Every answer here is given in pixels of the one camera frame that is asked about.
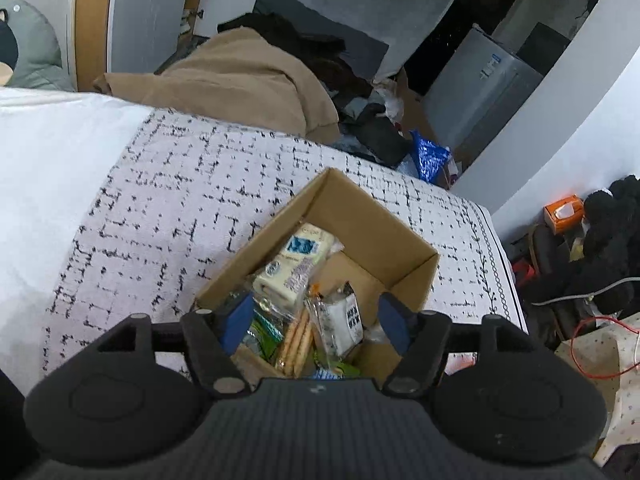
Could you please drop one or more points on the dark clothes pile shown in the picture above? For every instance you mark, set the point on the dark clothes pile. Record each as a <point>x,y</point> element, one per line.
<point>375,130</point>

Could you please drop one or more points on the long white snack packet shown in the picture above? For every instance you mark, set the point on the long white snack packet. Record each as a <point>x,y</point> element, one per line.
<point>300,265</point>

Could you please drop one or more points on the clear white snack packet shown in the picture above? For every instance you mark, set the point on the clear white snack packet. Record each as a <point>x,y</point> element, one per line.
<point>342,320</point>

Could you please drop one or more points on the blue plastic bag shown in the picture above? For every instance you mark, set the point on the blue plastic bag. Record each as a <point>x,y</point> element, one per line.
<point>429,157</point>

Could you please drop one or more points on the brown cardboard box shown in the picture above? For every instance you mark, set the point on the brown cardboard box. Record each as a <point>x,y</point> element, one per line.
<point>370,230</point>

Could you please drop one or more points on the black knit clothing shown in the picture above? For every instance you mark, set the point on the black knit clothing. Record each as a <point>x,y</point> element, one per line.
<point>615,230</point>

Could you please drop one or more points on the orange cracker packet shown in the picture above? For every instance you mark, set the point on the orange cracker packet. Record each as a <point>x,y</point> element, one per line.
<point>297,340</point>

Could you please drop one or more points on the light green snack packet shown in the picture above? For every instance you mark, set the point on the light green snack packet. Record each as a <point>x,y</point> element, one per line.
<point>340,367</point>

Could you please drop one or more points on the white plastic bag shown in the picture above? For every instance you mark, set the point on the white plastic bag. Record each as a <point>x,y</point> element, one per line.
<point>391,102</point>

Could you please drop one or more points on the beige coat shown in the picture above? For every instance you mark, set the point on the beige coat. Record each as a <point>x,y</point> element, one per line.
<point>240,75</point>

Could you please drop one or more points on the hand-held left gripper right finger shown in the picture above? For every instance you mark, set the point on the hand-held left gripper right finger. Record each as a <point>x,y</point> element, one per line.
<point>392,320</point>

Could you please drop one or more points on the black white patterned blanket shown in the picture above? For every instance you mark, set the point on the black white patterned blanket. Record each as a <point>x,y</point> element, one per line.
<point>200,185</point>

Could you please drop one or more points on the dark grey mat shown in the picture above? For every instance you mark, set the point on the dark grey mat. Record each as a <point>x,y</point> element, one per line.
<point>360,47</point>

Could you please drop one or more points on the wooden door frame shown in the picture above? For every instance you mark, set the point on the wooden door frame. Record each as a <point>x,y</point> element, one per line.
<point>92,20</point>

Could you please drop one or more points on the dark green snack packet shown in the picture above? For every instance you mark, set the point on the dark green snack packet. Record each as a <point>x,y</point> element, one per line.
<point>265,334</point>

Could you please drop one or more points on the orange tissue box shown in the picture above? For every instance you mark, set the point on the orange tissue box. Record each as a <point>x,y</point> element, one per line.
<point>564,212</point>

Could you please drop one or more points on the grey green cushion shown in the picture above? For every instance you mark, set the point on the grey green cushion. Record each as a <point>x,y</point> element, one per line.
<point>35,50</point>

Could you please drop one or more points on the floral tablecloth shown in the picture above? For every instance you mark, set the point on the floral tablecloth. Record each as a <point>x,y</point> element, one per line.
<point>620,400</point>

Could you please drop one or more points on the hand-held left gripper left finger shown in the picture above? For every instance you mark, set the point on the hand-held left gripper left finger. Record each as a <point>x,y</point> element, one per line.
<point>239,320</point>

